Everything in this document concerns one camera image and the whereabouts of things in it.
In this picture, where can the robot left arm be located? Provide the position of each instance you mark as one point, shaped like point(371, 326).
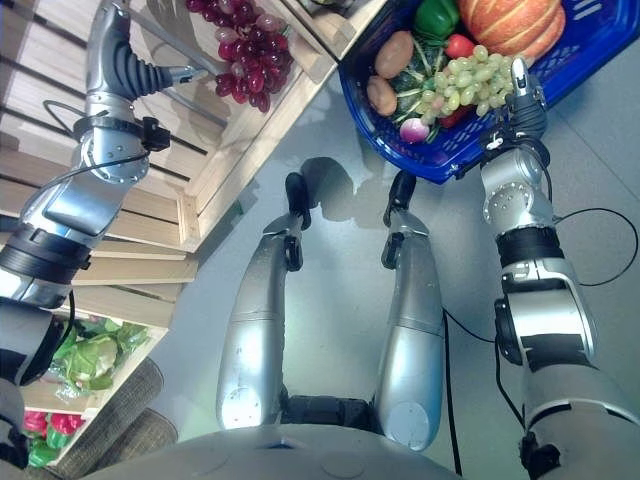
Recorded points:
point(70, 205)

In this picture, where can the large brown potato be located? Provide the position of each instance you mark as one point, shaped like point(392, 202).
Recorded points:
point(394, 55)

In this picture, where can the red pepper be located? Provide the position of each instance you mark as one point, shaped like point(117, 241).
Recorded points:
point(457, 117)

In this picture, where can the large wooden crate shelf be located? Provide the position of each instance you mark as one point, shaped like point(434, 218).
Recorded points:
point(165, 170)

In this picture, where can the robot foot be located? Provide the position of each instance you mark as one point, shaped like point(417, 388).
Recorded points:
point(298, 195)
point(401, 192)

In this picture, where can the red peppers in bag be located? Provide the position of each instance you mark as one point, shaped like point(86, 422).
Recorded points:
point(60, 422)

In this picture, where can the orange pumpkin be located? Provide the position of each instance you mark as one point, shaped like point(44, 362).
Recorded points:
point(510, 22)

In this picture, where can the blue plastic basket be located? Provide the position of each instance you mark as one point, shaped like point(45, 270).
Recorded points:
point(590, 35)

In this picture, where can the green leafy cauliflower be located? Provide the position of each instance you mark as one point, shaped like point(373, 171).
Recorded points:
point(92, 357)

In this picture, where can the green grape bunch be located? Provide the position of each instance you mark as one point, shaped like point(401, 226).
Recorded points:
point(470, 80)

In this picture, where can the pink white radish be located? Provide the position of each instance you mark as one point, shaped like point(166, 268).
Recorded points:
point(414, 131)

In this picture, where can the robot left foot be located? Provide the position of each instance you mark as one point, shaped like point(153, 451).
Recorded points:
point(298, 195)

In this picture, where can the red tomato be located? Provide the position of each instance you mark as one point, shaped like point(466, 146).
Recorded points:
point(459, 46)

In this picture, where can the low wooden shelf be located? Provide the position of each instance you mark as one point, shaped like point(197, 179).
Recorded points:
point(135, 285)

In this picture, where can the dark green striped squash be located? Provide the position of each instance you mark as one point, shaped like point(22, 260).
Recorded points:
point(412, 82)

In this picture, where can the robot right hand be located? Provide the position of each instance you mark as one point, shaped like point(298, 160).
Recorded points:
point(525, 112)

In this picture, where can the small wooden crate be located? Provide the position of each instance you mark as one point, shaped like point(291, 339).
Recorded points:
point(335, 30)

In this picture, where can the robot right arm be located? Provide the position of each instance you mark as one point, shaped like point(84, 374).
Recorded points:
point(545, 310)

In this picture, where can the red grape bunch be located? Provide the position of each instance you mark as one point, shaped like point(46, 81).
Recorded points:
point(252, 55)

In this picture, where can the green bell pepper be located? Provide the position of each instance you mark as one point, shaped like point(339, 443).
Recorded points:
point(436, 17)

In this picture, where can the small brown potato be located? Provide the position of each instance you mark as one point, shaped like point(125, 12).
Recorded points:
point(382, 95)

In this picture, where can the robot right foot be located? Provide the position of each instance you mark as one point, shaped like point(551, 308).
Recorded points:
point(401, 192)

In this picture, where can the green vegetable in bag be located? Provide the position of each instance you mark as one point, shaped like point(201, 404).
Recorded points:
point(47, 447)

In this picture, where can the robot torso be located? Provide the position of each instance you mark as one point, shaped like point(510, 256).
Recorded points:
point(280, 455)

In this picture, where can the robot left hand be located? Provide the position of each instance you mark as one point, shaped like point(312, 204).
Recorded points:
point(107, 55)

